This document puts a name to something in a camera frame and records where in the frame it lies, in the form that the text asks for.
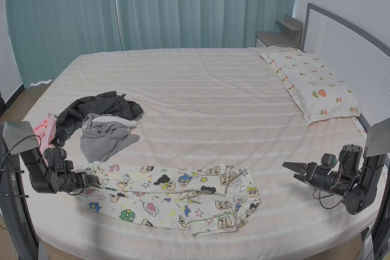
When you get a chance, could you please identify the grey bedside table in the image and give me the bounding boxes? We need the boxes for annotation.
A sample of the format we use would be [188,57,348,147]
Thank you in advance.
[256,13,303,49]

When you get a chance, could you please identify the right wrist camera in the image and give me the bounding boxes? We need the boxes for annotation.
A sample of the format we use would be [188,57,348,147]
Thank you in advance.
[321,153,338,167]

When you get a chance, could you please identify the grey garment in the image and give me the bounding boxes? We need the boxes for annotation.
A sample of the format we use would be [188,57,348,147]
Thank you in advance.
[80,113,141,163]

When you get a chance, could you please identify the white printed pyjama top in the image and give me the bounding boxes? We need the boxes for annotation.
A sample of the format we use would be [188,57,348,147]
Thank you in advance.
[68,161,262,237]

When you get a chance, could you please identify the pink garment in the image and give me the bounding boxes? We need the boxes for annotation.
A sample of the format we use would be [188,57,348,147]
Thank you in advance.
[32,113,58,150]

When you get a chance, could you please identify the black garment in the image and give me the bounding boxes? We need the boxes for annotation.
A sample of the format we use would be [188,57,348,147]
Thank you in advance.
[56,90,144,147]

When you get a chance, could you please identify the bed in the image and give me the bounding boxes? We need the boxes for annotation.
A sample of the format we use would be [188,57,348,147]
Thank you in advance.
[0,3,390,258]

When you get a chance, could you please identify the black cable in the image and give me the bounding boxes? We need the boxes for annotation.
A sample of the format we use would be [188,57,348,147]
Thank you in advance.
[312,186,347,210]
[0,134,42,172]

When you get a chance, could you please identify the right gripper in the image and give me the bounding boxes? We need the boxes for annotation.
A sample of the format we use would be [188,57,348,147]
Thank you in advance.
[282,161,333,190]

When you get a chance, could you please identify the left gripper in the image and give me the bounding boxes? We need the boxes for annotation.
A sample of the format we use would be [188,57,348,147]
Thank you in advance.
[74,172,99,190]

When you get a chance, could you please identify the white printed pillow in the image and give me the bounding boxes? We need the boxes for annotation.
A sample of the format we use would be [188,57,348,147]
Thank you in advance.
[260,50,362,128]

